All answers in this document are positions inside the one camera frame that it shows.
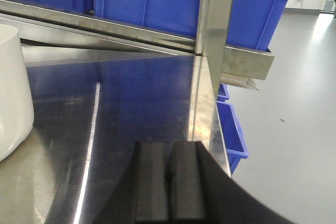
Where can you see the large blue crate right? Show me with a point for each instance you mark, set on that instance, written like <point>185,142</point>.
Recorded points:
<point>252,22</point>

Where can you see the white plastic bin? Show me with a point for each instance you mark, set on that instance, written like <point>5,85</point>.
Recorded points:
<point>17,111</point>

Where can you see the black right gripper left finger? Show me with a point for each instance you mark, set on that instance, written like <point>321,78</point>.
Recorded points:
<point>151,199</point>

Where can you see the small blue bin below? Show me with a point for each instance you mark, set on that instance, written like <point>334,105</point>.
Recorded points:
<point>232,131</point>

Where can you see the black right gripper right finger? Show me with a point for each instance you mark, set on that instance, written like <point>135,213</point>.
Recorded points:
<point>186,193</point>

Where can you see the stainless steel shelf rack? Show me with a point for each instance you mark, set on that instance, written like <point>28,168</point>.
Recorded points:
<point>99,88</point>

